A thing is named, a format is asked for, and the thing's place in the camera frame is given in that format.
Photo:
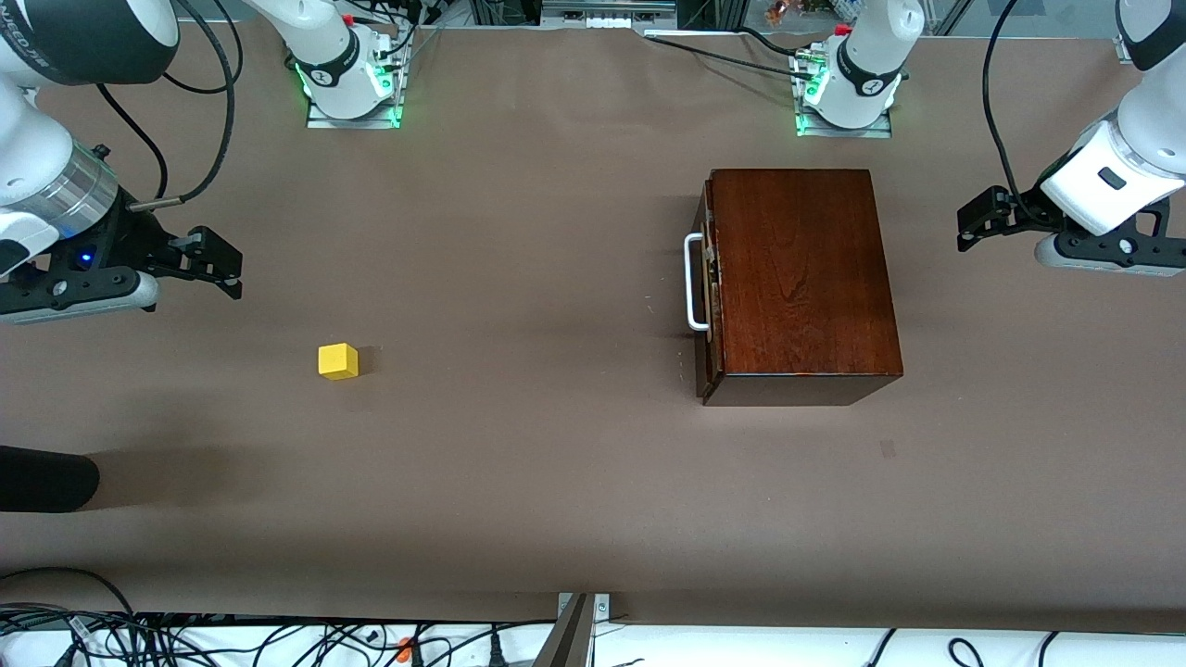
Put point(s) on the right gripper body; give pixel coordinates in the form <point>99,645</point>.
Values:
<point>132,243</point>

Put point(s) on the yellow block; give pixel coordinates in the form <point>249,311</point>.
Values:
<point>338,363</point>

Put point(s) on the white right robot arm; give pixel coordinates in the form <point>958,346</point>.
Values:
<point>32,139</point>

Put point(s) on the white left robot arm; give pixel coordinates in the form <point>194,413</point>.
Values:
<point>1158,130</point>

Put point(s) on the aluminium profile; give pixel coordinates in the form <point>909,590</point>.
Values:
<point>1123,51</point>

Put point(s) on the black cylindrical object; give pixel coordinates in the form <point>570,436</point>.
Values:
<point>46,479</point>

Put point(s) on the dark wooden cabinet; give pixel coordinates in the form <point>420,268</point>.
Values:
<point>797,278</point>

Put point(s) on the white power strip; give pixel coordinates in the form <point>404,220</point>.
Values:
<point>602,18</point>

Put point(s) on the white shelf board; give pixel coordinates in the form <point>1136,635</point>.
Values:
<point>741,648</point>

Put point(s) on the dark metal strut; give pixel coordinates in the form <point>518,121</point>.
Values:
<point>567,644</point>

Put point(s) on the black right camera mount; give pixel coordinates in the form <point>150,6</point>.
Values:
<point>93,285</point>

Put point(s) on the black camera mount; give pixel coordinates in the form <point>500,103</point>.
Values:
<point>93,285</point>
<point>1084,245</point>

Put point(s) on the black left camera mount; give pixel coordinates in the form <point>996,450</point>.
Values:
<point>1084,245</point>

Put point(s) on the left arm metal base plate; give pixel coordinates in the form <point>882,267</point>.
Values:
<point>843,132</point>

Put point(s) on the small metal bracket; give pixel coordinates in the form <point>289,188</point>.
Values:
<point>602,607</point>

